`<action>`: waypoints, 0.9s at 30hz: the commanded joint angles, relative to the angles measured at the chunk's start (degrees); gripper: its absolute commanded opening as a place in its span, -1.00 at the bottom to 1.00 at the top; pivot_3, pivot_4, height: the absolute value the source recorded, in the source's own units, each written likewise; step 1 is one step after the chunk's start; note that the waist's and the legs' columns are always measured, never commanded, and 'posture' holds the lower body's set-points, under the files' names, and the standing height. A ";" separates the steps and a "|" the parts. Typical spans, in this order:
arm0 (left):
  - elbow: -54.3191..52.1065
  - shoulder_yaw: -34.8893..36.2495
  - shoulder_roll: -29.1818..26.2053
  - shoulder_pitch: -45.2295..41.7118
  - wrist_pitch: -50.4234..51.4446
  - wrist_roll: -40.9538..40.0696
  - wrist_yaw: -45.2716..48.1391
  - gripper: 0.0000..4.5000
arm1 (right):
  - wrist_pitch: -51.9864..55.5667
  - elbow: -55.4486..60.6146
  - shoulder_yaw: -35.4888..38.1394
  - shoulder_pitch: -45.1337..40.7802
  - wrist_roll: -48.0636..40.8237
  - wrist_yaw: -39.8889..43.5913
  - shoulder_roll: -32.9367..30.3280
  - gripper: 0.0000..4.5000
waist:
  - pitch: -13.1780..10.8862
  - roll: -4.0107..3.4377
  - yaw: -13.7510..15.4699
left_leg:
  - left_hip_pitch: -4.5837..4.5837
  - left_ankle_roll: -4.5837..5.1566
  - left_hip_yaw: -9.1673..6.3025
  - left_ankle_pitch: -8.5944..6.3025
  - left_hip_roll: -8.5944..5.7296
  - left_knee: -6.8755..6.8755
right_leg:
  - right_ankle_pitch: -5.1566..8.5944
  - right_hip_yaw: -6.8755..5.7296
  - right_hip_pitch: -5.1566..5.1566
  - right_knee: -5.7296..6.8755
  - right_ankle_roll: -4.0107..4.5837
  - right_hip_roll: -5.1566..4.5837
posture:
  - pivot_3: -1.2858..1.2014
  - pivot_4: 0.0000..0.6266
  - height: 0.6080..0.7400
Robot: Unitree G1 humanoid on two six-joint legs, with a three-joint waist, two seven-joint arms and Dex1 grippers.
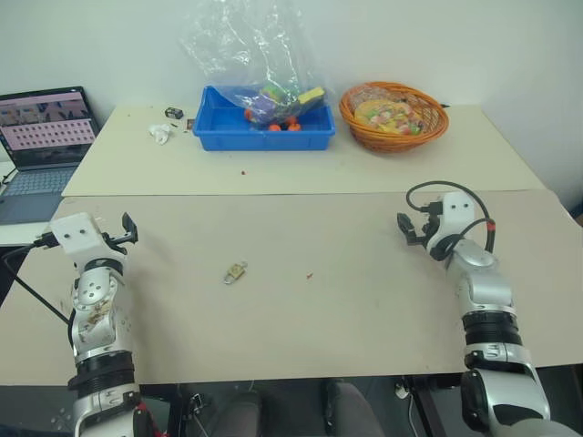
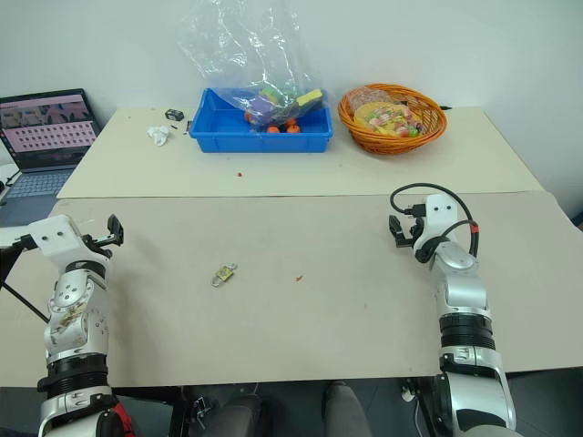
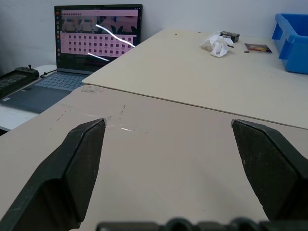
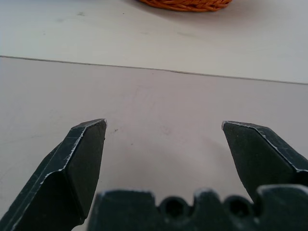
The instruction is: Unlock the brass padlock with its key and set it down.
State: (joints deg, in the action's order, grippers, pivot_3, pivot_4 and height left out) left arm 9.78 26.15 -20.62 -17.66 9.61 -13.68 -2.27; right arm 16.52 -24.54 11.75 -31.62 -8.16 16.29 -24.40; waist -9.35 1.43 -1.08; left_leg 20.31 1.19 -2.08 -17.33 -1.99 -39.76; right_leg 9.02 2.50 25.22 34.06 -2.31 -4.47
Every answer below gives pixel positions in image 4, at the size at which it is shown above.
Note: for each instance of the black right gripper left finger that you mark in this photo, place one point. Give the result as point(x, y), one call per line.
point(69, 173)

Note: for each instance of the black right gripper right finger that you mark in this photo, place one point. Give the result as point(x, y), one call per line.
point(260, 158)

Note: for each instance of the orange woven basket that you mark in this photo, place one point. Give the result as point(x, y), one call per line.
point(185, 4)

